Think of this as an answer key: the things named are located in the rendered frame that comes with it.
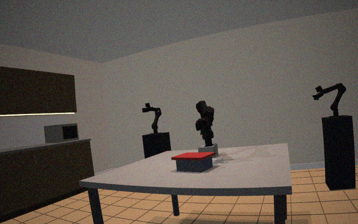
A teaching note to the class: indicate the red box lid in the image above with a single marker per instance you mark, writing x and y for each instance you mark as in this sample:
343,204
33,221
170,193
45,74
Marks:
194,156

